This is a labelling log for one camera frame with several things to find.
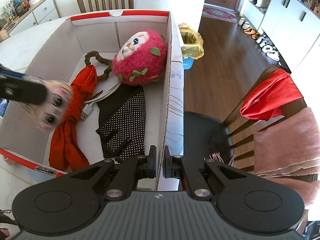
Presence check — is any blue tissue pack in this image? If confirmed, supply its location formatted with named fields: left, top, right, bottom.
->
left=0, top=99, right=9, bottom=118

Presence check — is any wooden chair beside table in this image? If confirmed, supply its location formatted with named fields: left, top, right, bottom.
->
left=184, top=66, right=319, bottom=183

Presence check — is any red patterned doormat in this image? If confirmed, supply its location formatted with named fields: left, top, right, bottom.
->
left=202, top=4, right=239, bottom=24

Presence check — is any white usb cable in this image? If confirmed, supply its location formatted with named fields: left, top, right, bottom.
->
left=80, top=80, right=122, bottom=121

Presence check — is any pink strawberry plush toy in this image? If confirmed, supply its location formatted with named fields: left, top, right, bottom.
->
left=112, top=30, right=168, bottom=86

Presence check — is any black dotted glove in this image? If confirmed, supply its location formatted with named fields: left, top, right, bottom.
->
left=96, top=84, right=146, bottom=163

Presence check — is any pink towel on chair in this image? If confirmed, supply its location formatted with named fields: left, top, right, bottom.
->
left=254, top=107, right=319, bottom=209

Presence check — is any red scarf with doll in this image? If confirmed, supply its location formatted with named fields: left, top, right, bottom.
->
left=23, top=64, right=99, bottom=172

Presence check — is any brown scrunchie hair tie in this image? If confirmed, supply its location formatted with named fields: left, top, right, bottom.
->
left=84, top=50, right=114, bottom=82

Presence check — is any white wooden sideboard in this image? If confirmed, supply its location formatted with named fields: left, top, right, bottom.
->
left=5, top=0, right=60, bottom=37

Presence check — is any cardboard box on sideboard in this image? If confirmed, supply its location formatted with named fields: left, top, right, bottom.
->
left=0, top=29, right=10, bottom=42

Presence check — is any red cardboard shoe box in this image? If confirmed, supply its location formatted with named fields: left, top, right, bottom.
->
left=1, top=10, right=183, bottom=187

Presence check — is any red cloth on chair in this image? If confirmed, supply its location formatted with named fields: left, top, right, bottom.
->
left=240, top=69, right=303, bottom=121

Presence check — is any yellow bag trash bin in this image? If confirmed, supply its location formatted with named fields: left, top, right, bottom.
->
left=178, top=23, right=204, bottom=70

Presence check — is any row of shoes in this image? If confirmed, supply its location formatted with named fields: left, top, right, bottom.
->
left=238, top=17, right=286, bottom=68

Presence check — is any white wall cabinet unit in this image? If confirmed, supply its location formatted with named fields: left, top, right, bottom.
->
left=243, top=0, right=319, bottom=70

